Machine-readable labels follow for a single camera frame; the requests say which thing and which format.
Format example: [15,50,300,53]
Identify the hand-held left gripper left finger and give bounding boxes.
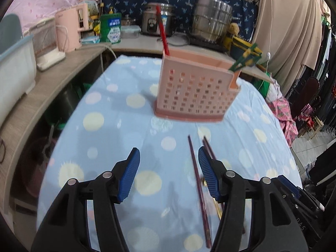
[31,147,141,252]

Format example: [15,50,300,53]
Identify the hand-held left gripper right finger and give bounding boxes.
[198,146,309,252]

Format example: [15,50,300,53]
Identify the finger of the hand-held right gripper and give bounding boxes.
[278,174,328,216]

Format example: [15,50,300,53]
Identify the gold flower spoon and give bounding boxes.
[201,177,223,220]

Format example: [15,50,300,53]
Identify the pink perforated utensil holder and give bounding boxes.
[154,50,241,122]

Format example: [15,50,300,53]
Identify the bright red chopstick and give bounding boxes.
[156,5,170,56]

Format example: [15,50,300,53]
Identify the blue printed tablecloth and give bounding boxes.
[37,54,302,252]

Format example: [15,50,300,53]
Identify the pink floral garment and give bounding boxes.
[268,97,298,147]

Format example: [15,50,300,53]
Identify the dark wooden chair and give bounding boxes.
[295,77,319,121]

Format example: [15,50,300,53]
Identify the green bag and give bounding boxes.
[259,71,273,97]

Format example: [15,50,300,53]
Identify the hanging dark clothes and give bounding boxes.
[312,18,336,142]

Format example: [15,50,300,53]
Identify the wooden shelf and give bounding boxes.
[0,31,276,216]

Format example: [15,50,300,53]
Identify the blue and yellow containers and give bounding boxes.
[223,35,263,58]

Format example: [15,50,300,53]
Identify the light blue tissue pack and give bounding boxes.
[81,35,101,45]

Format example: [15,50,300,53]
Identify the clear food container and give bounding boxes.
[120,25,141,38]

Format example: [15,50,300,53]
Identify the green tin can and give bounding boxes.
[100,13,122,44]

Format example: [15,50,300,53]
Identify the white tub with blue rim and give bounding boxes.
[0,35,37,122]

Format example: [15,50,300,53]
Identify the clear appliance with white base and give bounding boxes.
[29,20,66,71]

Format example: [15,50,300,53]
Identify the stainless steel steamer pot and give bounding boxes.
[189,0,233,44]

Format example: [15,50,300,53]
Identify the beige curtain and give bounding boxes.
[236,0,326,95]

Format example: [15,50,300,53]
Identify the silver rice cooker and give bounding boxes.
[142,3,175,37]

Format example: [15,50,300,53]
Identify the bottles behind kettle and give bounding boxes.
[89,1,101,36]

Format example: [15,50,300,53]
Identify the pink electric kettle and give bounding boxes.
[55,3,89,53]

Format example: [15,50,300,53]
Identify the grey-blue plastic chair back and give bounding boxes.
[0,14,23,55]

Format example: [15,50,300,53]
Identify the white cable with switch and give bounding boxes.
[262,0,273,72]

